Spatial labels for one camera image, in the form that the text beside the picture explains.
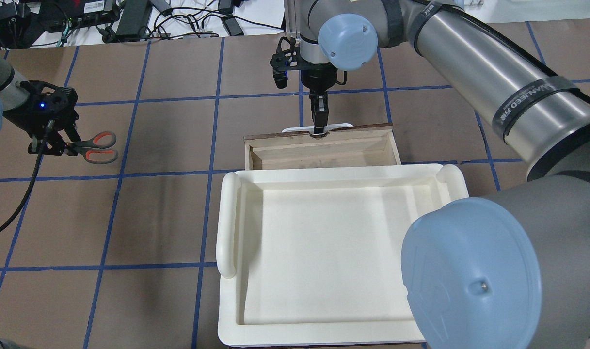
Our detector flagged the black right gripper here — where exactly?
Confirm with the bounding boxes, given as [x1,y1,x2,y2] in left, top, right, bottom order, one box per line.
[270,37,347,133]

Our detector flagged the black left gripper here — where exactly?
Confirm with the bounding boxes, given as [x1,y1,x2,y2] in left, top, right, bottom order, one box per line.
[3,81,80,156]

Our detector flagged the grey orange scissors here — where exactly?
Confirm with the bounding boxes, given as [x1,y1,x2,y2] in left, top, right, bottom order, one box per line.
[68,131,118,165]

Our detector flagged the dark wooden drawer box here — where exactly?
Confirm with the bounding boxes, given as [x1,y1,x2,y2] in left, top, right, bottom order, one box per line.
[244,123,401,170]

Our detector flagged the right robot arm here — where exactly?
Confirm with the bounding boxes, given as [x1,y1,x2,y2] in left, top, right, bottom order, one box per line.
[285,0,590,349]

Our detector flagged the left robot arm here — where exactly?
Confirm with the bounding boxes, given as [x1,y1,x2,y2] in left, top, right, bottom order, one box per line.
[0,55,81,156]

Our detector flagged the black power adapter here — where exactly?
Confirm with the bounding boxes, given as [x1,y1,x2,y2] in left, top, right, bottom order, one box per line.
[115,0,152,42]

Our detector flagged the cream plastic tray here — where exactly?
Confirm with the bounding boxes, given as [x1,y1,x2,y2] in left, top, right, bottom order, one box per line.
[216,163,468,347]

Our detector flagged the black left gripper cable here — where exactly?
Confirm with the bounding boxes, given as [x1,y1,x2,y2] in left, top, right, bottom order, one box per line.
[0,138,50,239]

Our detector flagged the tangled black cables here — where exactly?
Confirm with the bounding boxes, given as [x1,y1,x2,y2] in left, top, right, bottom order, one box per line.
[144,0,286,39]

